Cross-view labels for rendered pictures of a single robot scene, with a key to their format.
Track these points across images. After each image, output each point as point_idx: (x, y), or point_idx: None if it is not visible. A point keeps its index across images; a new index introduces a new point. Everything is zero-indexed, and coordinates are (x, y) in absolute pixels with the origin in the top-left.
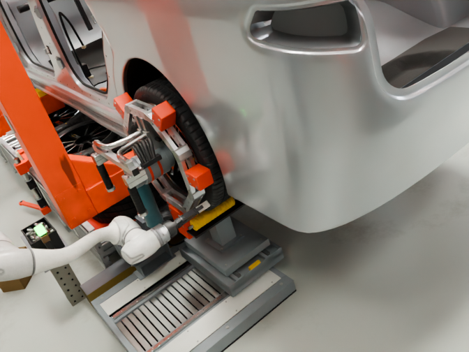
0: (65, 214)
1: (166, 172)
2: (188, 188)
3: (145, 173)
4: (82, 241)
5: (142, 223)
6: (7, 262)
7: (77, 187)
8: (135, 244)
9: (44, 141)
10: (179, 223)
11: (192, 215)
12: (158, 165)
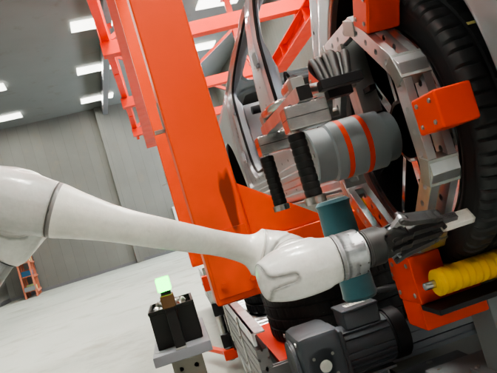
0: (213, 273)
1: (382, 158)
2: (421, 155)
3: (326, 106)
4: (177, 220)
5: (341, 313)
6: (0, 177)
7: (238, 230)
8: (285, 249)
9: (199, 140)
10: (395, 234)
11: (427, 222)
12: (364, 134)
